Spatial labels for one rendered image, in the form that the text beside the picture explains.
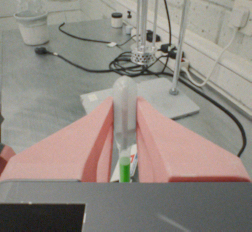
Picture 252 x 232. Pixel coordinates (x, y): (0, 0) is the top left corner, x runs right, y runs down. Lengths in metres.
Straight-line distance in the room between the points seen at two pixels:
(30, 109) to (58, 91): 0.11
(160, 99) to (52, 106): 0.31
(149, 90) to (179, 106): 0.11
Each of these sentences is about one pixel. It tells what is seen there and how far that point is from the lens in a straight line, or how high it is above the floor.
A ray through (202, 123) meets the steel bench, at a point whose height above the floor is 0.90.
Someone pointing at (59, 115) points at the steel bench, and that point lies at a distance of 0.67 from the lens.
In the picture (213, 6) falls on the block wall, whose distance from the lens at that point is 0.86.
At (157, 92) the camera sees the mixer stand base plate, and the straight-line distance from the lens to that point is 0.73.
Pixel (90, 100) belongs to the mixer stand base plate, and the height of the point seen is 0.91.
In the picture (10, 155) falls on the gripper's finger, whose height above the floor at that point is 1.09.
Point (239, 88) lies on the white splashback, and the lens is 0.74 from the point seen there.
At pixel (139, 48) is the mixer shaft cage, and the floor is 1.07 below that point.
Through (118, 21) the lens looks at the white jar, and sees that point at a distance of 1.31.
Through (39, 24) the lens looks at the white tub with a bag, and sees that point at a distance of 1.12.
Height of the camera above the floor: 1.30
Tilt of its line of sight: 36 degrees down
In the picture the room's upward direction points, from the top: straight up
